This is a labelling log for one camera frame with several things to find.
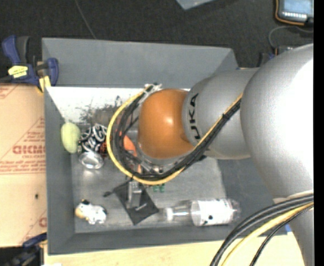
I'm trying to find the grey metal bin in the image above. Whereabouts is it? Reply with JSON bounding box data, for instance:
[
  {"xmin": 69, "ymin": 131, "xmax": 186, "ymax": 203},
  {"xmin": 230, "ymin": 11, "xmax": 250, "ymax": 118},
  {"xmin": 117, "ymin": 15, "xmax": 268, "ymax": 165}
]
[{"xmin": 41, "ymin": 37, "xmax": 287, "ymax": 254}]

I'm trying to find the brown cardboard board, red print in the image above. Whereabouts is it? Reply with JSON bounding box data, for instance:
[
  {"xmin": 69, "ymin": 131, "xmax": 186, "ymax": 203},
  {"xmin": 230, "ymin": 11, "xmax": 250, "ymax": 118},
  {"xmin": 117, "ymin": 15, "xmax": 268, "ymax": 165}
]
[{"xmin": 0, "ymin": 83, "xmax": 49, "ymax": 249}]

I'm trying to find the black flat square thing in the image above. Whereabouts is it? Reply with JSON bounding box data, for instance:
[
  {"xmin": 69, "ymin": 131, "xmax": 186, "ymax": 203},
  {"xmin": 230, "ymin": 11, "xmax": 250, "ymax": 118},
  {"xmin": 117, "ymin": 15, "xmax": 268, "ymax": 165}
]
[{"xmin": 102, "ymin": 180, "xmax": 161, "ymax": 226}]

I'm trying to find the white and black toy animal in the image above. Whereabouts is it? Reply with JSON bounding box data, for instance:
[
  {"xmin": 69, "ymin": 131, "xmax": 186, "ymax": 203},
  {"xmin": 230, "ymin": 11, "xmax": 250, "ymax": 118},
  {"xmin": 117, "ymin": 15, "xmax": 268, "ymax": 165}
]
[{"xmin": 74, "ymin": 199, "xmax": 108, "ymax": 225}]

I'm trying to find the clear plastic bottle, white label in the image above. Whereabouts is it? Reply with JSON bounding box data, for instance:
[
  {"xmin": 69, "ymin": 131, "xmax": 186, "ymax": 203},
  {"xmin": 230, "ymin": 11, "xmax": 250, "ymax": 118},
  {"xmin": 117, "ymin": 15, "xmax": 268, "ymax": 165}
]
[{"xmin": 161, "ymin": 198, "xmax": 241, "ymax": 227}]

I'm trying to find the black soda can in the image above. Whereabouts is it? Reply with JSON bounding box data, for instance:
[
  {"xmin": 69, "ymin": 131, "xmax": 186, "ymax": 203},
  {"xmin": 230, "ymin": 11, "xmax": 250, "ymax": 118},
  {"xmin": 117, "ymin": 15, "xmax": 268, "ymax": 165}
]
[{"xmin": 76, "ymin": 123, "xmax": 110, "ymax": 170}]

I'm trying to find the orange thing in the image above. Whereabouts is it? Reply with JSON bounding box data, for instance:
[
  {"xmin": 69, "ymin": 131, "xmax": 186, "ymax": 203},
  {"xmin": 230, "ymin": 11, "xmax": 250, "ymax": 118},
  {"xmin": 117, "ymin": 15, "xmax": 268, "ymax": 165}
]
[{"xmin": 122, "ymin": 134, "xmax": 140, "ymax": 161}]

